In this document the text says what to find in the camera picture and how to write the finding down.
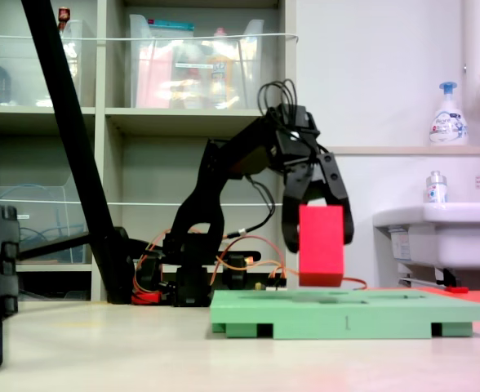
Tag blue topped bag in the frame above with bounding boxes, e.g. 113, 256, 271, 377
148, 20, 195, 38

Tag white soap pump bottle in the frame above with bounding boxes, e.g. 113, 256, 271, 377
429, 81, 469, 147

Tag green shape sorter board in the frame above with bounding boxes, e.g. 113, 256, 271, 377
210, 288, 480, 340

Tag white sink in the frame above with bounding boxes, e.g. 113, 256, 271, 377
372, 202, 480, 270

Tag large clear plastic bin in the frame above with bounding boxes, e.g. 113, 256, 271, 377
128, 14, 265, 110

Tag narrow clear plastic bin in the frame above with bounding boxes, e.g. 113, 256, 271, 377
58, 18, 98, 108

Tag thin black gripper wires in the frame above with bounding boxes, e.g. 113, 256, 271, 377
257, 79, 299, 119

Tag black cable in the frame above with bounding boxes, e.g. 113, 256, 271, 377
225, 175, 276, 240

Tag red square block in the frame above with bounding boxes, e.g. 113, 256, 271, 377
298, 204, 345, 287

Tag clear bin with blue cables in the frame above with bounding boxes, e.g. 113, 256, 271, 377
0, 185, 92, 265

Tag black circuit board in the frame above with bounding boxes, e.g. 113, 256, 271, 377
254, 274, 289, 292

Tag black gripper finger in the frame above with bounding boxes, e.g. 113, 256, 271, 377
316, 151, 355, 246
281, 161, 321, 254

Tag beige shelf unit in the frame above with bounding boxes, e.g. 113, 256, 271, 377
0, 0, 298, 303

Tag black table clamp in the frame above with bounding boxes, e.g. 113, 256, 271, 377
222, 252, 262, 292
135, 248, 164, 294

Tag small white bottle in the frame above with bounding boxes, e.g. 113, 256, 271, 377
425, 170, 448, 204

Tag yellow labelled bottle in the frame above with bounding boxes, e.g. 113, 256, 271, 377
206, 27, 236, 108

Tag orange wire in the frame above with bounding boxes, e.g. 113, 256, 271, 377
213, 234, 368, 292

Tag red capped bottle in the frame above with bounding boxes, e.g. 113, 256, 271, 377
57, 6, 73, 33

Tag black camera tripod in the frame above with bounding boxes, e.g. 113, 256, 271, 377
17, 0, 137, 305

